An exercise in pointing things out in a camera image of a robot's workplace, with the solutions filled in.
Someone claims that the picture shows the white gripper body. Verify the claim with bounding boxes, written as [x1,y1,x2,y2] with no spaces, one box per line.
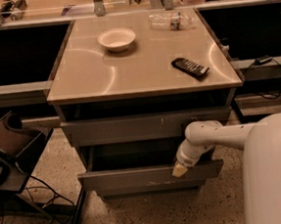
[176,139,213,168]

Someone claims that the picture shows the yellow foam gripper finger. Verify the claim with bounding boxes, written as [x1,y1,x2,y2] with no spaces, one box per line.
[172,161,188,178]

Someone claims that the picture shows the grey drawer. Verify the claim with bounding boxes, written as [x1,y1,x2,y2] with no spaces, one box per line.
[61,107,230,147]
[96,179,206,198]
[78,137,223,192]

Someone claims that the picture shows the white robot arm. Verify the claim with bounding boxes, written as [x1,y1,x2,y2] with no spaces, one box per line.
[172,120,255,178]

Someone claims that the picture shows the grey bottom drawer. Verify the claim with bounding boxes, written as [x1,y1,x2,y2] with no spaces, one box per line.
[96,179,206,198]

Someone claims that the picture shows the grey top drawer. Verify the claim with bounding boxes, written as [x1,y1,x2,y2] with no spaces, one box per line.
[61,107,230,147]

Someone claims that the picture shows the grey drawer cabinet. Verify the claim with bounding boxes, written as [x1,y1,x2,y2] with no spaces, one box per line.
[39,3,254,205]

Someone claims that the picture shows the black snack bar packet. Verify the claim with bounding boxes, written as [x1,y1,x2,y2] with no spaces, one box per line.
[171,58,210,78]

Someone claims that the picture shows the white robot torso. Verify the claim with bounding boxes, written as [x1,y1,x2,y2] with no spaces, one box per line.
[243,113,281,224]

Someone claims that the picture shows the black power adapter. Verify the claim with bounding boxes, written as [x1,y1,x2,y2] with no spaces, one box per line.
[254,55,272,66]

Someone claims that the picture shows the clear plastic water bottle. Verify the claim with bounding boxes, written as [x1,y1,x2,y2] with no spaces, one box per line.
[148,12,194,30]

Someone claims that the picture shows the white paper bowl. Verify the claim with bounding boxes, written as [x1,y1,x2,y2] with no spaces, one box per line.
[98,28,136,53]

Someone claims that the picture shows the black floor cables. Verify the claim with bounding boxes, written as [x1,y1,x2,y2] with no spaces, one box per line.
[0,171,77,224]

